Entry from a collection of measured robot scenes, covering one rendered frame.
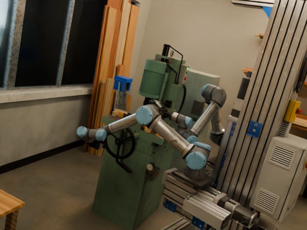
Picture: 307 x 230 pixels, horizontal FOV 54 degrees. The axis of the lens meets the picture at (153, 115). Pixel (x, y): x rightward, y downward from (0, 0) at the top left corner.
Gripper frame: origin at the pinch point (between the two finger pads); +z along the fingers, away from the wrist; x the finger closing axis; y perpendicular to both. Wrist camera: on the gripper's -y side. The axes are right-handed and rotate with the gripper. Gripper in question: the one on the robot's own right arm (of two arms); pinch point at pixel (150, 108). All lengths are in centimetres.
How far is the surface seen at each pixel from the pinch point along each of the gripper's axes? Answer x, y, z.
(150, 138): 23.6, -1.6, -5.9
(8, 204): 65, 98, 28
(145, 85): -16.0, -6.8, 14.1
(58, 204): 111, 6, 61
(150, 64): -33.8, -4.8, 13.8
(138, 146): 33.8, -2.4, 3.1
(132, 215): 94, -7, -7
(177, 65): -39, -33, 2
